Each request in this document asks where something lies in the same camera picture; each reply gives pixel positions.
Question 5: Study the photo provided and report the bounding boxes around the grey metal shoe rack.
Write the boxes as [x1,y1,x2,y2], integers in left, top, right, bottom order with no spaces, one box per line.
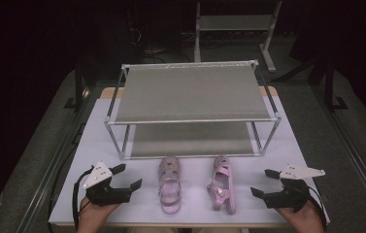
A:
[103,58,283,161]

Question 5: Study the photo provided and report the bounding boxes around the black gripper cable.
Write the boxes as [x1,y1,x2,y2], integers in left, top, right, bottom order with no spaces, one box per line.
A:
[71,166,95,231]
[306,184,329,231]

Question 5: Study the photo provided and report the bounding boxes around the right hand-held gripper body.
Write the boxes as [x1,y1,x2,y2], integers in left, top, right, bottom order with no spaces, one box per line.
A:
[262,163,326,213]

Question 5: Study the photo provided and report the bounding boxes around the grey metal stand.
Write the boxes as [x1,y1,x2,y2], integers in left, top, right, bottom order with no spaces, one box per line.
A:
[193,0,283,74]

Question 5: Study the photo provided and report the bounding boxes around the black floor stand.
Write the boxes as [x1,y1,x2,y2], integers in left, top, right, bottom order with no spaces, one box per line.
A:
[63,61,91,114]
[323,60,350,112]

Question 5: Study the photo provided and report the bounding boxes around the person's right hand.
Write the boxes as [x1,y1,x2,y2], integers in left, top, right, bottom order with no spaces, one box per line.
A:
[276,200,325,233]

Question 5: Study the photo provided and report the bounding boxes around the metal floor rail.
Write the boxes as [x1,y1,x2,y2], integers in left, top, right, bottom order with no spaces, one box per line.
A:
[15,93,89,233]
[311,85,366,221]

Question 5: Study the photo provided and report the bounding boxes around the person's left hand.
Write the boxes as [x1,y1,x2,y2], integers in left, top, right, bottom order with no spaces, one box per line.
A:
[77,197,120,233]

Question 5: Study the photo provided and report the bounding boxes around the pink child sandal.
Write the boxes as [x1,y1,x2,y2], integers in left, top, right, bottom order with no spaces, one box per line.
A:
[206,154,237,216]
[157,155,183,215]

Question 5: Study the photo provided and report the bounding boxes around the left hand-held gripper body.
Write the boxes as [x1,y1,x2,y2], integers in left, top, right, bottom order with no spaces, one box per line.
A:
[83,160,133,207]

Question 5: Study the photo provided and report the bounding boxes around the tangle of background cables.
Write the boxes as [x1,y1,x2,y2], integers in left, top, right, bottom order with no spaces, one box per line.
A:
[127,4,198,65]

